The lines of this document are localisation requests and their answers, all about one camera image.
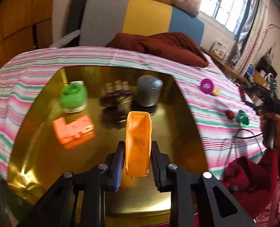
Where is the dark brown toy with pegs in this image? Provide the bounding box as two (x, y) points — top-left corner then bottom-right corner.
(100, 80), (134, 107)

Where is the magenta toy cup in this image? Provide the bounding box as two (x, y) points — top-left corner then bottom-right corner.
(200, 79), (214, 94)

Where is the white box on desk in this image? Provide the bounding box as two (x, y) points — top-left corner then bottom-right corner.
(211, 40), (228, 59)

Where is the striped bed cover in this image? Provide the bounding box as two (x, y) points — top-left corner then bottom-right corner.
(0, 47), (264, 179)

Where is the gold metal tray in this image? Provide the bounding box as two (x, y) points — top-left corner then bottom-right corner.
(6, 66), (208, 219)

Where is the black cable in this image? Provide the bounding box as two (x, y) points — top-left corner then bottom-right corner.
(222, 127), (265, 171)

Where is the orange toy scoop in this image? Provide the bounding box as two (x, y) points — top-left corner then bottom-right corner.
(125, 111), (152, 177)

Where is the small red toy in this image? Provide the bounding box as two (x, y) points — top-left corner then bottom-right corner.
(225, 110), (235, 120)

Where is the orange block toy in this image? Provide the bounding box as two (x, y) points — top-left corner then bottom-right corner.
(52, 115), (94, 149)

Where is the right hand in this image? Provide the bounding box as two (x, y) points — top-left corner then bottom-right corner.
(259, 111), (280, 155)

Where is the grey yellow blue headboard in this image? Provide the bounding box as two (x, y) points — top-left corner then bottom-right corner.
(79, 0), (205, 47)

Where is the green toy cup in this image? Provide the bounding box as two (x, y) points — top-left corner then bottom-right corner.
(235, 110), (249, 126)

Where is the dark grey cylinder speaker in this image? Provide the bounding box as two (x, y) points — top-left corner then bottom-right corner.
(131, 75), (163, 115)

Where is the black rolled mat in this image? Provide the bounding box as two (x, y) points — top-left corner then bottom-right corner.
(65, 0), (87, 48)

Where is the yellow oval toy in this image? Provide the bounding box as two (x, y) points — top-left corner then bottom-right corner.
(211, 86), (220, 96)

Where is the green white round toy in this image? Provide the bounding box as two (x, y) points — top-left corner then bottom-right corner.
(59, 80), (88, 113)

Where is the wooden side desk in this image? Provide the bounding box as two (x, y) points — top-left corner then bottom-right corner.
(201, 48), (271, 88)

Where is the dark red blanket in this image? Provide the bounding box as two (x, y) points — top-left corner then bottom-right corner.
(106, 32), (209, 68)

